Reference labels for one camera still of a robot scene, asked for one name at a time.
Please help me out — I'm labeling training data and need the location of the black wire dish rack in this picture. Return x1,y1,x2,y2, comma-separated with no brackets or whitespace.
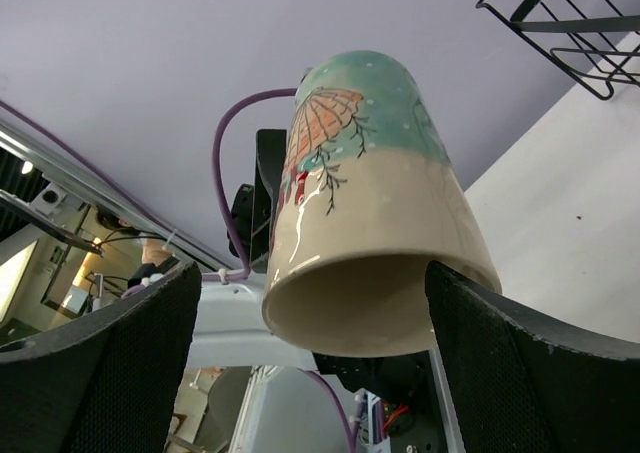
475,0,639,101

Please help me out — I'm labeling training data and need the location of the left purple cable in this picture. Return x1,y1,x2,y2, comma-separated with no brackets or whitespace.
212,87,300,279

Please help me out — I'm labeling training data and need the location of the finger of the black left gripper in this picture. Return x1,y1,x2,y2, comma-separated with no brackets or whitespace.
250,129,287,268

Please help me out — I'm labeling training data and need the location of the cream patterned mug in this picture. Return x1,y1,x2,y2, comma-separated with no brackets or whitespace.
262,50,501,357

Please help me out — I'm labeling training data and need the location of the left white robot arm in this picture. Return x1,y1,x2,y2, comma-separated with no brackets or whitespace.
187,129,464,452

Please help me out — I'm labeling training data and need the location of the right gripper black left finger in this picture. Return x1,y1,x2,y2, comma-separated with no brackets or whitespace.
1,264,201,453

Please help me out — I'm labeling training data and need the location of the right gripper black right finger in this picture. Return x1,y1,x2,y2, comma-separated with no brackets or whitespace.
425,262,639,452

